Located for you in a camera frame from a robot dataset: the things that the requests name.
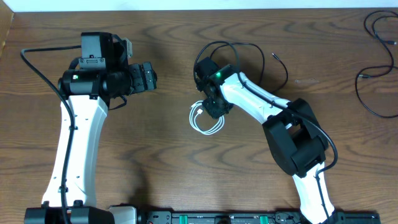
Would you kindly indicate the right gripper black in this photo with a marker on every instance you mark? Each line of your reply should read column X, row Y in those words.
column 215, row 114

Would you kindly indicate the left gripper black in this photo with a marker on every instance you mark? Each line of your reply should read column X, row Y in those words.
column 144, row 77

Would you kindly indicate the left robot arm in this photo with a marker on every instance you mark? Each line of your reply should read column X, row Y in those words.
column 100, row 74

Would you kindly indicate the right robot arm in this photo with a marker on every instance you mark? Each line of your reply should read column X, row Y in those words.
column 295, row 139

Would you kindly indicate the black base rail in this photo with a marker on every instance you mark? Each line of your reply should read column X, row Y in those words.
column 168, row 217

